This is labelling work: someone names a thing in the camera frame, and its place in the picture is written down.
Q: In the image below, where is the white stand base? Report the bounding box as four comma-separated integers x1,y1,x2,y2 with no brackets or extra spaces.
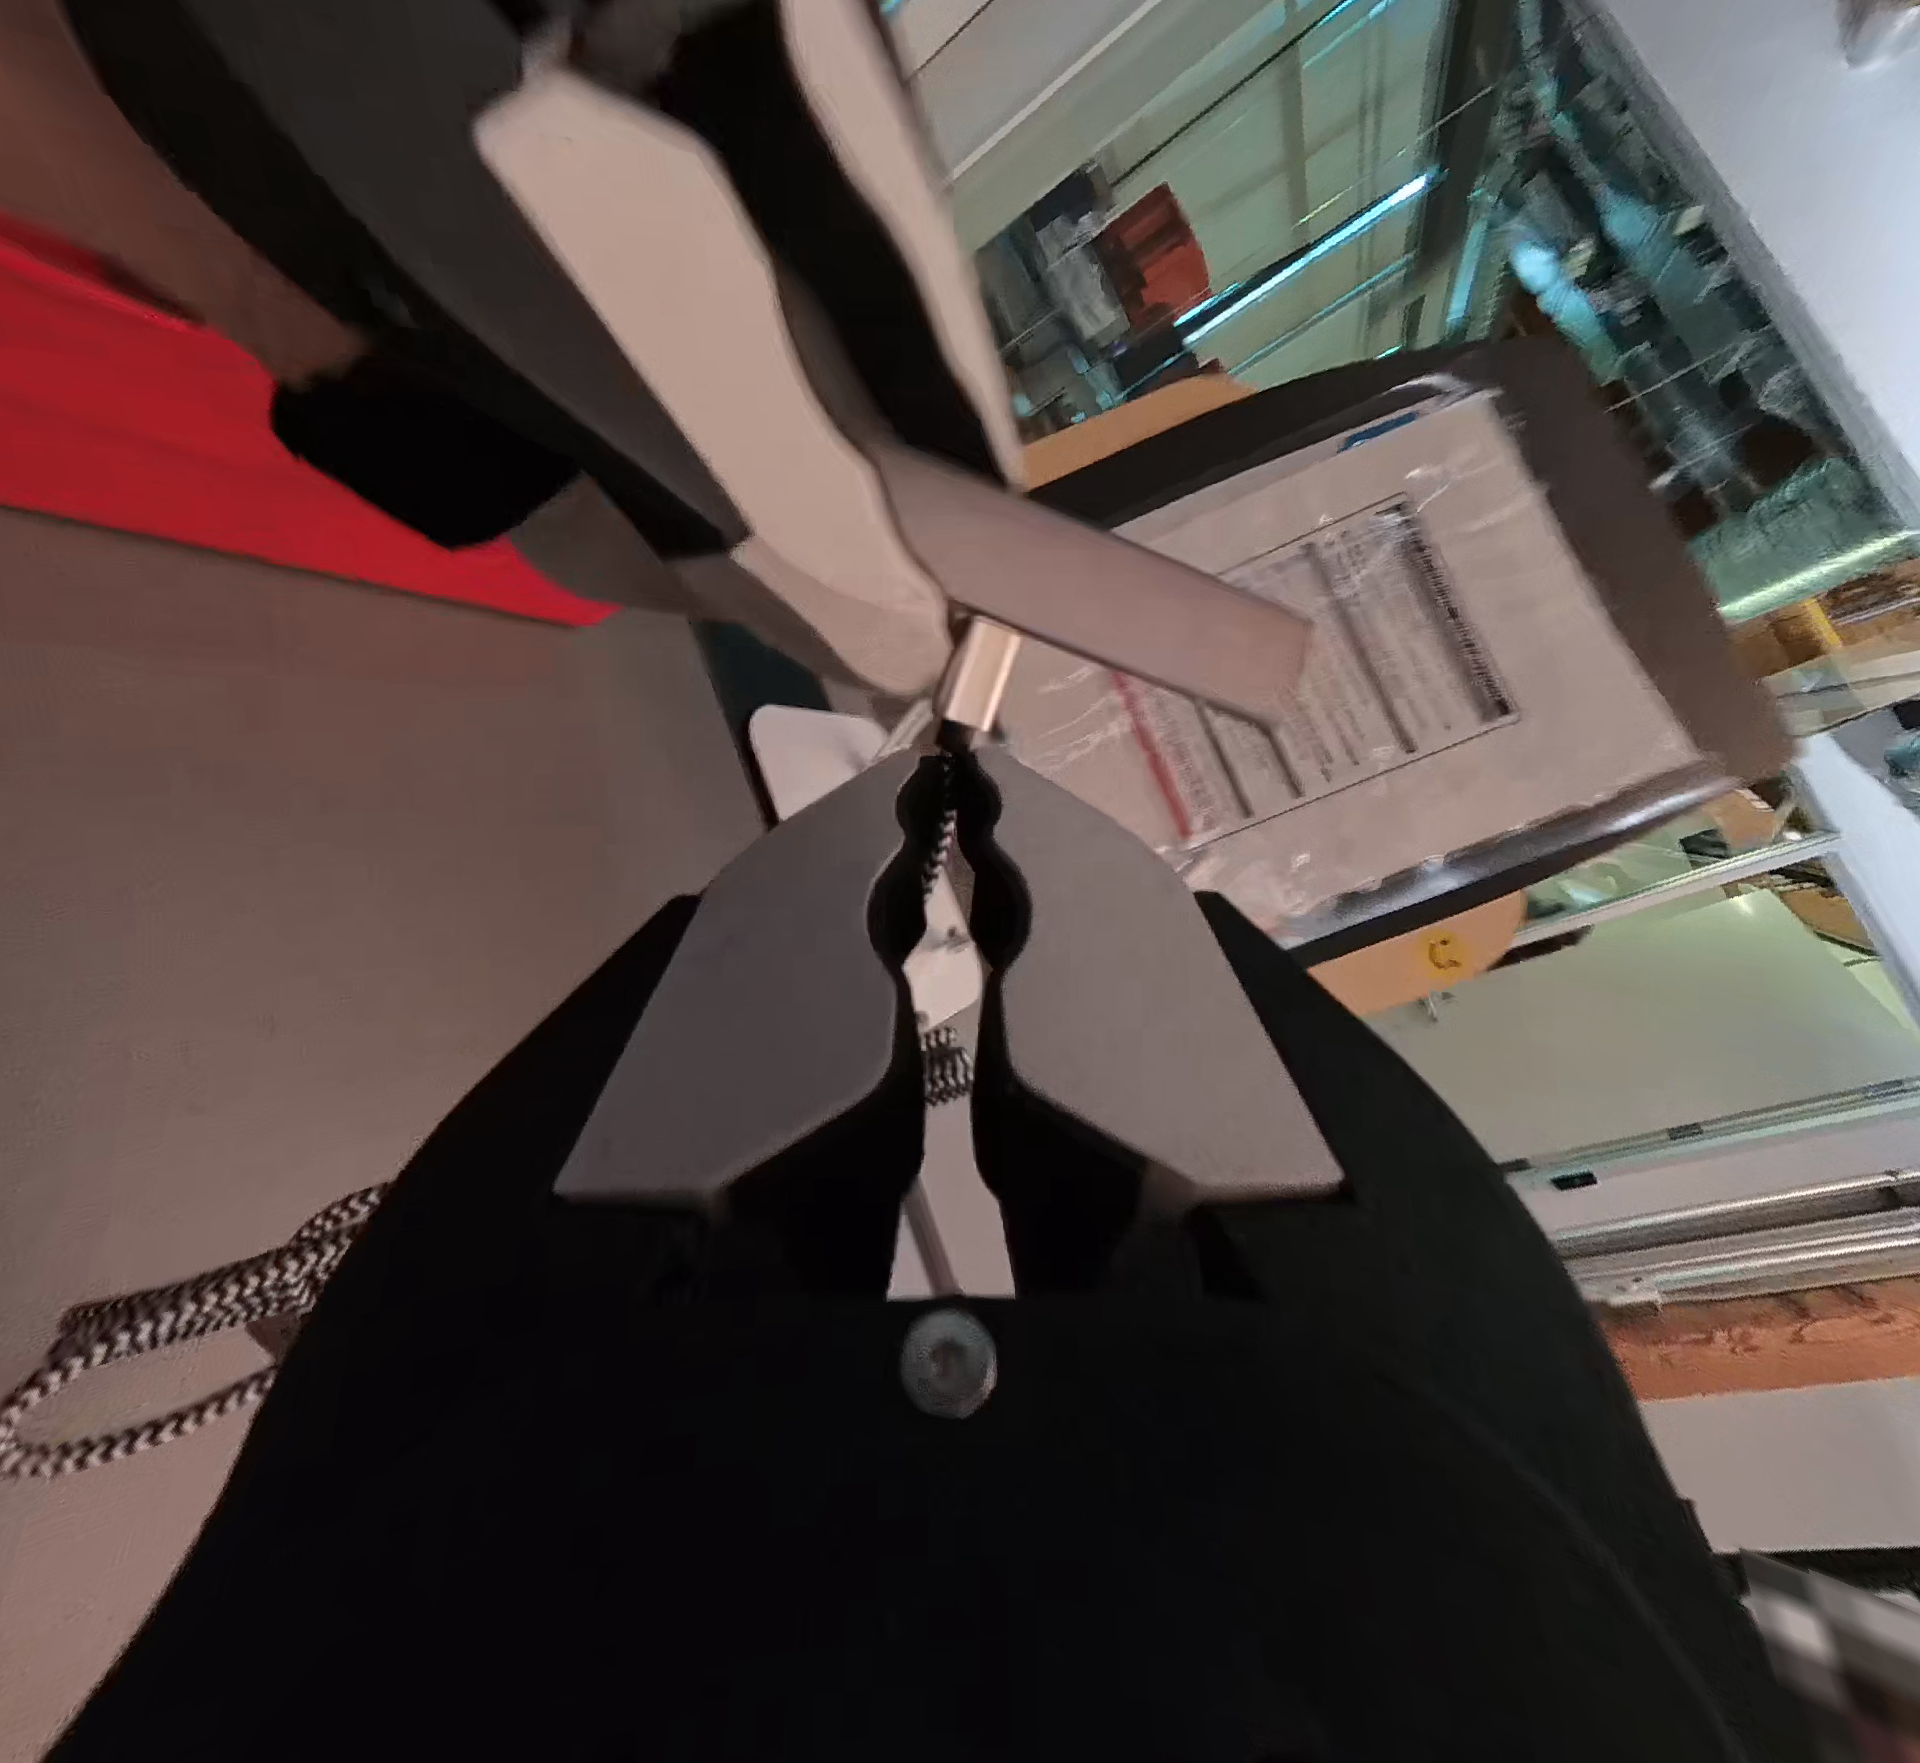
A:
746,703,902,828

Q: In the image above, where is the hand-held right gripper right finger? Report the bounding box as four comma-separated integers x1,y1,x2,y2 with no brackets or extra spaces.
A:
972,742,1347,1207

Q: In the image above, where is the wooden sign board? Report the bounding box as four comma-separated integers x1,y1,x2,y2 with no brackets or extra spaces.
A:
1027,367,1533,1032

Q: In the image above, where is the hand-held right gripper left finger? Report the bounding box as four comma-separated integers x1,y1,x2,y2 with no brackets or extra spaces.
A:
555,742,920,1210

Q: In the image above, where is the red crate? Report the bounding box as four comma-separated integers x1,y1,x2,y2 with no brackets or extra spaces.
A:
1099,181,1204,299

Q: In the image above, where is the dark sign panel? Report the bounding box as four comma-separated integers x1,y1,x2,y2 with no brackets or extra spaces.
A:
1035,336,1802,940

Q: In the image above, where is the instruction sheet in sleeve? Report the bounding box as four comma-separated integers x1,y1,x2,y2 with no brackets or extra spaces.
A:
1117,389,1705,841

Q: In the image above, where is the red plastic bin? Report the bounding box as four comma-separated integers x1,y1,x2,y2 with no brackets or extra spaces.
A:
0,210,619,632

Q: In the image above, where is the black-white braided usb-c cable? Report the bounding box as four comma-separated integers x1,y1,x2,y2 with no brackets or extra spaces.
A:
0,616,1024,1482

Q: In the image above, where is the person's left hand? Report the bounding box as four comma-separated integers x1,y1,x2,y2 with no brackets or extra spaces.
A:
0,0,362,385

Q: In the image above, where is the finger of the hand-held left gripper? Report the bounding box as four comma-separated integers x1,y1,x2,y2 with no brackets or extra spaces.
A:
762,0,1033,493
470,65,963,701

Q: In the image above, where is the grey usb-c hub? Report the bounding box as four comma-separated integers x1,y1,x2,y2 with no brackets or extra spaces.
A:
882,441,1319,733

